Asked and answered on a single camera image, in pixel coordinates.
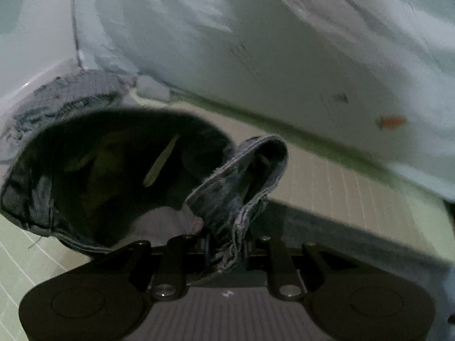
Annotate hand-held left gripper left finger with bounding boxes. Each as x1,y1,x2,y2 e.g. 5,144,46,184
93,234,214,301

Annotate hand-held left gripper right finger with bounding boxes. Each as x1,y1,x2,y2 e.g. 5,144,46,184
243,235,361,300

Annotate blue denim jeans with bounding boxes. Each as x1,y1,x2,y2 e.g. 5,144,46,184
0,69,288,274

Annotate woven bamboo mat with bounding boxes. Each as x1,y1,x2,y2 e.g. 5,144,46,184
0,140,432,341

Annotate white carrot-print bed sheet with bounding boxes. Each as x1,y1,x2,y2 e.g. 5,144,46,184
71,0,455,199

